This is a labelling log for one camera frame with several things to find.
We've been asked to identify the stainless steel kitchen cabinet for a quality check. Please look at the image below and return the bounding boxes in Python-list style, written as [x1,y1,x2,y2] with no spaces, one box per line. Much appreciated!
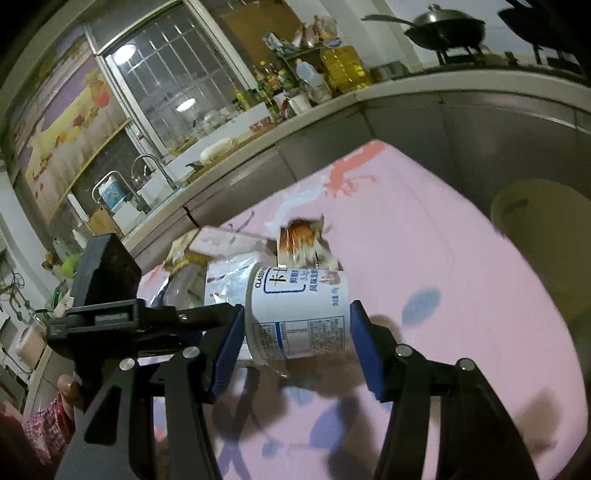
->
[124,89,591,259]

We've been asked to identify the brown snack bags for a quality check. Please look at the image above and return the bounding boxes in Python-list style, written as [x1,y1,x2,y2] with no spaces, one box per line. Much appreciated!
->
[291,16,341,49]

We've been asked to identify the black gas stove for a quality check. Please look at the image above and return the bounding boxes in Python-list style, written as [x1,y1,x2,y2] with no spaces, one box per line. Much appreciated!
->
[434,42,583,75]

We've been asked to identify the pink printed tablecloth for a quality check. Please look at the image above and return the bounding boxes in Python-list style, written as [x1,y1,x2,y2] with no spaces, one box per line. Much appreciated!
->
[134,141,579,480]

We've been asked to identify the pink flat box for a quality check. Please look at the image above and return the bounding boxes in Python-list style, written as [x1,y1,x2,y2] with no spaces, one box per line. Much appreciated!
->
[187,226,278,260]

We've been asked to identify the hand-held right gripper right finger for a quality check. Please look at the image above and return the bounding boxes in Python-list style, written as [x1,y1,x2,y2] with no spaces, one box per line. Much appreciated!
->
[349,300,541,480]

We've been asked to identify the yellow cooking oil bottle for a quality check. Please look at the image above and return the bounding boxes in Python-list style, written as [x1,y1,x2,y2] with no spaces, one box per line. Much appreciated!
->
[321,37,373,94]

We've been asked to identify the clear plastic wrapper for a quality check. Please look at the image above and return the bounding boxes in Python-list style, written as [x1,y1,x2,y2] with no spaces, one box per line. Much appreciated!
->
[139,265,209,311]

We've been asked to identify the row of condiment bottles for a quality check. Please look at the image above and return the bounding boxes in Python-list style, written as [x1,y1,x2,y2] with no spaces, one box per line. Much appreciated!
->
[233,60,305,123]

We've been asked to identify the wooden cutting board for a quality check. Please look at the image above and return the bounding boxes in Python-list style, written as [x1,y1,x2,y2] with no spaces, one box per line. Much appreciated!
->
[87,208,117,237]

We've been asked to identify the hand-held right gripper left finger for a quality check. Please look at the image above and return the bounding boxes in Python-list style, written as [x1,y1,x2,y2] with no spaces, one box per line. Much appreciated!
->
[55,305,245,480]

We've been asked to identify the small steel pot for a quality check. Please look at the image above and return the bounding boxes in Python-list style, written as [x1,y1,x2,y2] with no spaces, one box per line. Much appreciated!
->
[369,62,410,84]

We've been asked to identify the white plastic jug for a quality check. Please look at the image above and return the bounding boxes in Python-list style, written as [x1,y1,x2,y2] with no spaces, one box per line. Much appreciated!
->
[294,58,333,103]

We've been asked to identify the person's left forearm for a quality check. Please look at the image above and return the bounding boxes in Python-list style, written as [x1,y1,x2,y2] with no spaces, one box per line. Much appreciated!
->
[21,396,77,468]

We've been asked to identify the black frying pan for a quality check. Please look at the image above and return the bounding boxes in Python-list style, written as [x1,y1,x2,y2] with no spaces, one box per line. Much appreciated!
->
[498,0,588,48]

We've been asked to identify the beige round bin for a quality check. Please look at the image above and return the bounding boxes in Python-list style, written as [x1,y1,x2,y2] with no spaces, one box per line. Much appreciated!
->
[489,180,591,325]

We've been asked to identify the beige paper wrapper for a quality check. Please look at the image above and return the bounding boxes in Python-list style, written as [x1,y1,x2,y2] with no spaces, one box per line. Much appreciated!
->
[164,231,195,274]

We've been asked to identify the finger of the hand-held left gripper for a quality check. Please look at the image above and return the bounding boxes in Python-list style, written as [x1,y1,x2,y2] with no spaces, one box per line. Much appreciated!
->
[145,301,244,352]

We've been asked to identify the white yogurt cup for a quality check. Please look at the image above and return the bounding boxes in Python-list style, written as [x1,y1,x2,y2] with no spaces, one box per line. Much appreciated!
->
[242,263,352,366]

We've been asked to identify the fruit wall poster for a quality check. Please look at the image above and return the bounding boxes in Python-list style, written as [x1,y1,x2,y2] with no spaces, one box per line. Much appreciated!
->
[9,34,133,223]

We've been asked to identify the orange snack wrapper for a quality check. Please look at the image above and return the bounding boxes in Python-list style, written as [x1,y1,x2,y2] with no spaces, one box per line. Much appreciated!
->
[276,215,343,271]

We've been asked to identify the blue label container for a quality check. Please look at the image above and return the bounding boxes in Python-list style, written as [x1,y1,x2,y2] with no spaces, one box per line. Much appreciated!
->
[98,178,127,210]

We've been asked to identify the silver foil packet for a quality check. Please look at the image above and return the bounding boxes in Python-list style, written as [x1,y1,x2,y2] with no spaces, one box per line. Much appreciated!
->
[203,251,278,308]

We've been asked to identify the chrome faucet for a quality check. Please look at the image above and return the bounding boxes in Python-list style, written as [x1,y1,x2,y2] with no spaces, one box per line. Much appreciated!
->
[130,154,179,191]

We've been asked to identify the white plastic container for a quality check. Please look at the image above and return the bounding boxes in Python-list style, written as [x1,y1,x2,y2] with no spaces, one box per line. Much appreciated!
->
[137,176,175,207]

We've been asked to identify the person's left hand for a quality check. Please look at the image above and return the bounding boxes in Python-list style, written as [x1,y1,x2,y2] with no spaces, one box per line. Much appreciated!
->
[58,374,85,412]

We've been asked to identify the white cardboard box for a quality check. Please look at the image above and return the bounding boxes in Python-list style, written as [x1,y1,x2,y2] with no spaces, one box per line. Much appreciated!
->
[228,102,274,137]

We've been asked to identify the steel wok with lid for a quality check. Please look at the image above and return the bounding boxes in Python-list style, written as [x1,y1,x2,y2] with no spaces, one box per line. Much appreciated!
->
[361,4,488,51]

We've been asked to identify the barred kitchen window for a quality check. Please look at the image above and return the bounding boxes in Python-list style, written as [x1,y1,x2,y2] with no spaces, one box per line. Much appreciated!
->
[99,0,257,154]

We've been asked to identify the white radish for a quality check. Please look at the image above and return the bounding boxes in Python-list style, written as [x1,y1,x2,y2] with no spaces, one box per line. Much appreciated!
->
[198,137,242,162]

